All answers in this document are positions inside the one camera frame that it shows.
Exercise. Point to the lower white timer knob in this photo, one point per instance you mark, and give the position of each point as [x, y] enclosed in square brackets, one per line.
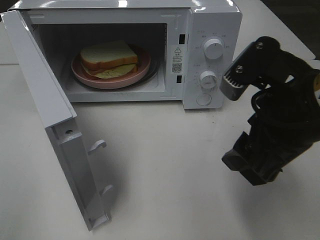
[208, 79]

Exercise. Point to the white microwave oven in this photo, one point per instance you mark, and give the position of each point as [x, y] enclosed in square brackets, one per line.
[62, 28]

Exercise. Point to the round door release button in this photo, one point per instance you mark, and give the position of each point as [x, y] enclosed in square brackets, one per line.
[204, 99]

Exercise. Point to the upper white power knob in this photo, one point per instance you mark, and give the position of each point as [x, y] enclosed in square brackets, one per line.
[213, 48]

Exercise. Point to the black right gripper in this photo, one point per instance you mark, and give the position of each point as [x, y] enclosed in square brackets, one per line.
[287, 113]

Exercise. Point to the white microwave door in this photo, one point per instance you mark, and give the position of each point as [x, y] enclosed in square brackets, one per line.
[58, 118]

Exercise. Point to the white warning label sticker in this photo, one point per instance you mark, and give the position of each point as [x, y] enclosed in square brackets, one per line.
[177, 53]

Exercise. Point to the pink round plate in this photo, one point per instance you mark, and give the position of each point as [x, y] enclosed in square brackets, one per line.
[112, 80]

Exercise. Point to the toast sandwich with lettuce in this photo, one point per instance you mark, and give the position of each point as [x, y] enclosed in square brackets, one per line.
[108, 60]

